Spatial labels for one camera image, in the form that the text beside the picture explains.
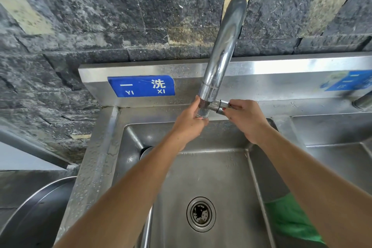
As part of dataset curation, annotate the grey metal frame bar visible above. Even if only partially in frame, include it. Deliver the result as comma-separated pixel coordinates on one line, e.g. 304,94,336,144
0,127,77,170

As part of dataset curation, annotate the stainless steel sink unit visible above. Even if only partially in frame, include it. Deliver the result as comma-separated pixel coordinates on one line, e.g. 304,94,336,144
55,52,372,248

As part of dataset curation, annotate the person's right hand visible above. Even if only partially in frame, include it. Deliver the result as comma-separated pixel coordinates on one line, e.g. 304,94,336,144
222,99,272,145

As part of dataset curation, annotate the chrome gooseneck faucet red dot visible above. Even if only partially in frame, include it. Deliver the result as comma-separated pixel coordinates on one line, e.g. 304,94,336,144
196,0,248,120

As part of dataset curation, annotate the large steel pot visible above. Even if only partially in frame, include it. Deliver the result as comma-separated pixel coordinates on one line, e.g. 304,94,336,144
0,176,77,248

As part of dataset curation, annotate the plain chrome gooseneck faucet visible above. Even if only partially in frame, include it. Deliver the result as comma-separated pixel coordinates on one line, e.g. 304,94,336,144
352,91,372,112

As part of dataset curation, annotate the person's left hand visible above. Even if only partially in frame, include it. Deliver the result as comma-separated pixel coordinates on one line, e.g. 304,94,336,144
170,95,210,152

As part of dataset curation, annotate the blue sign with droplet picture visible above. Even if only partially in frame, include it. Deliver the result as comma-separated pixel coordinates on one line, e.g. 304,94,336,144
320,70,372,92

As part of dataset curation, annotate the steel ladle brown wooden handle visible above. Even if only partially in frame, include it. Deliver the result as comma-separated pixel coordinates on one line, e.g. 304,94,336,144
139,146,155,248

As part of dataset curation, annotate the person's left forearm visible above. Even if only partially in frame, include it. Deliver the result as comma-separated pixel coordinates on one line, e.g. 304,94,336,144
53,133,186,248

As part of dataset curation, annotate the blue rectangular sign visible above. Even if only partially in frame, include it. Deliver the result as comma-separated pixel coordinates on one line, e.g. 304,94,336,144
107,75,176,98

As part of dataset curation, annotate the steel sink drain strainer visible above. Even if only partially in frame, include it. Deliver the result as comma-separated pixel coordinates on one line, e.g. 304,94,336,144
186,197,217,233

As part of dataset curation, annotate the bright green cloth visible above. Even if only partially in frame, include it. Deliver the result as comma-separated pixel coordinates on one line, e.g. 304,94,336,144
263,192,327,245

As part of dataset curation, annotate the person's right forearm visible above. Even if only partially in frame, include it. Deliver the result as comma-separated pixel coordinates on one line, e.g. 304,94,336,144
253,127,372,248

